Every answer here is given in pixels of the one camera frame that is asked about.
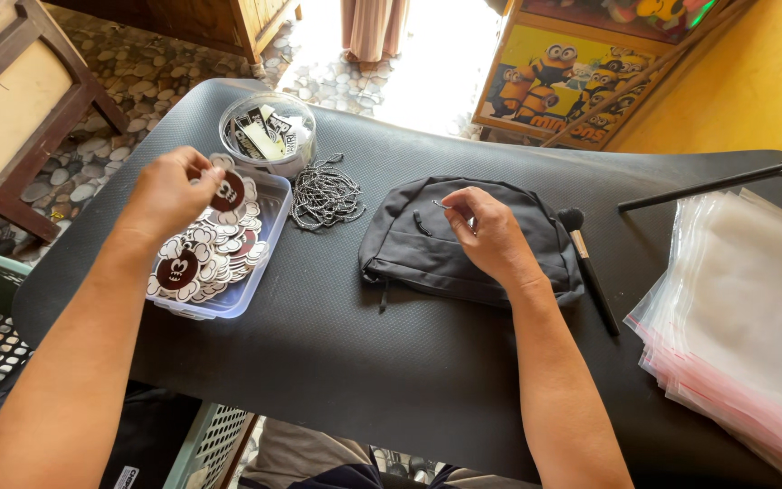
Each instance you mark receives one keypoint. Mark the person's right hand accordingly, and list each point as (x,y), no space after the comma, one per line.
(499,238)

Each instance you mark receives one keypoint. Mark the person's left hand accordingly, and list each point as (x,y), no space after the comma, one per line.
(160,193)

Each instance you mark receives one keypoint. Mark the person's left fingers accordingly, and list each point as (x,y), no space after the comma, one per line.
(202,170)

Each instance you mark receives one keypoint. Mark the brown round cartoon tag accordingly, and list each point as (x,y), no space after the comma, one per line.
(231,193)

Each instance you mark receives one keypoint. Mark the heap of black white labels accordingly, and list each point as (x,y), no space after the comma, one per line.
(265,132)

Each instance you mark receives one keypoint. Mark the clear round plastic container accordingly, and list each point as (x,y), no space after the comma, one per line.
(267,136)

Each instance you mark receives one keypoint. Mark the pile of brown cartoon tags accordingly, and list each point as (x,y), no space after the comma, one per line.
(209,261)

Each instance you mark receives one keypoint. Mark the clear rectangular plastic tray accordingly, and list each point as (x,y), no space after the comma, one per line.
(265,251)

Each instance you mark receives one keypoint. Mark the brown wooden cabinet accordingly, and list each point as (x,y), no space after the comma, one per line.
(208,24)

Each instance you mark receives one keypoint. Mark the brown wooden chair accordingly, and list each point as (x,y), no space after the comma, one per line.
(17,102)

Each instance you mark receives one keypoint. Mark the striped curtain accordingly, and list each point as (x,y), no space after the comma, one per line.
(372,27)

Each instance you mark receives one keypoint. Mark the grey fabric pouch bag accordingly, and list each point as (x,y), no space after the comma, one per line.
(418,255)

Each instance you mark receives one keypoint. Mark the black bag with white label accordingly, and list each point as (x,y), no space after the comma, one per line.
(153,434)

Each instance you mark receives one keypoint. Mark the black textured mat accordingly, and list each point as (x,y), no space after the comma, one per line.
(377,380)

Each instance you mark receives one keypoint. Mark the person's legs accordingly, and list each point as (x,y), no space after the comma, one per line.
(303,455)

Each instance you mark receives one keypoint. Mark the yellow cartoon poster board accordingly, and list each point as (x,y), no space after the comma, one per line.
(540,81)

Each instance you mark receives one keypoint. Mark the black makeup brush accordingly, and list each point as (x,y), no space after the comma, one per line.
(588,268)

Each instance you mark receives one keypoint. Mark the dark cartoon poster board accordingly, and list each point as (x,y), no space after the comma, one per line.
(622,13)

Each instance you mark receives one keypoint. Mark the black metal rod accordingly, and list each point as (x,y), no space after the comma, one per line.
(717,182)

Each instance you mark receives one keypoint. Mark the stack of clear zip bags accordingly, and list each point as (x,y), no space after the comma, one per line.
(737,305)

